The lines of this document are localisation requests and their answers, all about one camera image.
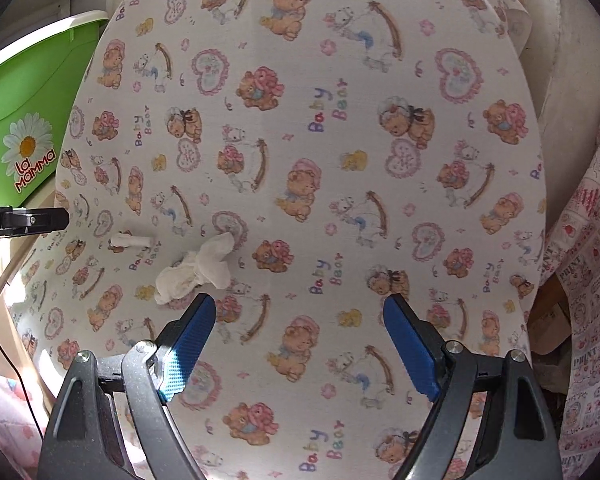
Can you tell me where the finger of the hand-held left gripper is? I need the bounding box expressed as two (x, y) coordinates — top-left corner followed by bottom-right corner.
(2, 206), (72, 236)

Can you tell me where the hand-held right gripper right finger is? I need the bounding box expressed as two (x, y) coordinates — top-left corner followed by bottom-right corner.
(382, 292), (563, 480)

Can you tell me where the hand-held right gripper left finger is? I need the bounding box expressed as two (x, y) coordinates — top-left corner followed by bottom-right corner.
(39, 292), (217, 480)

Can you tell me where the white tissue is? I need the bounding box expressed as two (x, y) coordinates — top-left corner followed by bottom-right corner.
(154, 232), (232, 306)

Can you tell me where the small white paper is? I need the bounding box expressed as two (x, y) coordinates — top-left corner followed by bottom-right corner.
(106, 231), (152, 253)

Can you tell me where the green plastic storage box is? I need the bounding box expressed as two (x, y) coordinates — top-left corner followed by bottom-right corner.
(0, 10), (110, 211)

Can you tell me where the pink blanket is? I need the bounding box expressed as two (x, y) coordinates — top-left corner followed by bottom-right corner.
(0, 355), (48, 466)

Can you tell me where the pink printed cloth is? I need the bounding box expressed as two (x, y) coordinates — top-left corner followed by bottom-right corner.
(530, 95), (600, 480)

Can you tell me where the teddy bear printed board cover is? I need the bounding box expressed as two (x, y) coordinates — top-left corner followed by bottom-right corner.
(7, 0), (548, 480)

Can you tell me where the white cushion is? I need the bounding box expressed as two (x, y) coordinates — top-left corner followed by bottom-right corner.
(520, 0), (600, 221)

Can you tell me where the black cable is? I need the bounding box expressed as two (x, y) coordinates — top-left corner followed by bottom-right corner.
(0, 310), (46, 441)

